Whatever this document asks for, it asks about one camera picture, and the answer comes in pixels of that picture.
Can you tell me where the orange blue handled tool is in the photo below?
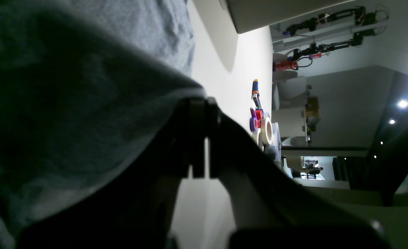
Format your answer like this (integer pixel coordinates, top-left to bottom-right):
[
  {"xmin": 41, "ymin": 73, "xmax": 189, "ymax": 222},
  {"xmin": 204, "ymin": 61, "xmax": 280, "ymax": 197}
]
[{"xmin": 252, "ymin": 79, "xmax": 262, "ymax": 109}]

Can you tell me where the grey T-shirt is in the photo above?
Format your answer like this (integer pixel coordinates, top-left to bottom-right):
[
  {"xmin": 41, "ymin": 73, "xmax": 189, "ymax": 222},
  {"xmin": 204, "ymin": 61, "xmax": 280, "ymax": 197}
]
[{"xmin": 0, "ymin": 0, "xmax": 206, "ymax": 249}]

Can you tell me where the white tape roll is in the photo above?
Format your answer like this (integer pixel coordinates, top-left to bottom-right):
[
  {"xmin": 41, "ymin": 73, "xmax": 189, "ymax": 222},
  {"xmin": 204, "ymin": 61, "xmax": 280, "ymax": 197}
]
[{"xmin": 259, "ymin": 117, "xmax": 273, "ymax": 145}]

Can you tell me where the red block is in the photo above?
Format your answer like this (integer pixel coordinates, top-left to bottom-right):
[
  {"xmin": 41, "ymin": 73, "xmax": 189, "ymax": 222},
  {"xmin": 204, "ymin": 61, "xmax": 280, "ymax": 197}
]
[{"xmin": 254, "ymin": 109, "xmax": 264, "ymax": 120}]

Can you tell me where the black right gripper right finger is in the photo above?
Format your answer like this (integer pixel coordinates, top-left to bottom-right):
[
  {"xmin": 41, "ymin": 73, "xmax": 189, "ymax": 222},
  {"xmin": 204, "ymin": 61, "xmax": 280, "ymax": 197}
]
[{"xmin": 206, "ymin": 98, "xmax": 390, "ymax": 249}]

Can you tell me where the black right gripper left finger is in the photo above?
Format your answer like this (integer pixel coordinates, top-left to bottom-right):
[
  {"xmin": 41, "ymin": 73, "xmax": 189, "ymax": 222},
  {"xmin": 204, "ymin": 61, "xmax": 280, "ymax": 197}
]
[{"xmin": 17, "ymin": 98, "xmax": 207, "ymax": 249}]

